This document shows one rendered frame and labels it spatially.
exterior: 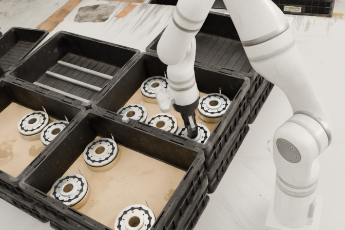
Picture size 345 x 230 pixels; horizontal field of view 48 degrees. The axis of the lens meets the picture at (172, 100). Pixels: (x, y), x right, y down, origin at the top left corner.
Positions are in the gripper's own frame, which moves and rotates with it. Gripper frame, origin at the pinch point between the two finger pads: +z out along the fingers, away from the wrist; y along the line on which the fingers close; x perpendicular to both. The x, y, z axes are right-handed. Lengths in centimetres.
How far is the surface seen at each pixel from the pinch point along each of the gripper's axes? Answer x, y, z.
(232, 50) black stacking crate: -26.0, 34.1, 2.6
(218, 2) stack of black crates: -56, 143, 48
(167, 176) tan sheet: 10.4, -12.1, 2.3
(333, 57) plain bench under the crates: -66, 29, 15
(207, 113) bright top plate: -6.8, 3.8, -0.9
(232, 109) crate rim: -12.3, -3.5, -7.5
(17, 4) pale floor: 102, 296, 86
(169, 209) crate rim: 12.1, -28.1, -7.6
